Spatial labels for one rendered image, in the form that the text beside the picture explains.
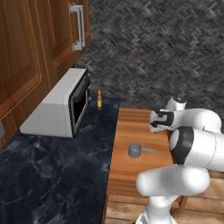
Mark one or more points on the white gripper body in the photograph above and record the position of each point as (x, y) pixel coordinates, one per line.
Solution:
(154, 117)

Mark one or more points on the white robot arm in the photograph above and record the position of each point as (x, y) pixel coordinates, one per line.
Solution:
(192, 145)

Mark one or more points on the open wooden drawer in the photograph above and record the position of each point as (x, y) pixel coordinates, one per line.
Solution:
(137, 128)

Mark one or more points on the grey measuring cup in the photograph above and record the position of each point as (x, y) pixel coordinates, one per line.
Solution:
(134, 150)

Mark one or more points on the yellow bottle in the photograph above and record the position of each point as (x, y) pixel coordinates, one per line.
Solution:
(99, 101)

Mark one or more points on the white microwave oven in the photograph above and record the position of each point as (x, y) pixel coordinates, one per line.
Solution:
(55, 113)

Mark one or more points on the wooden cupboard door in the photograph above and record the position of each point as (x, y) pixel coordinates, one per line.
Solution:
(17, 58)
(59, 32)

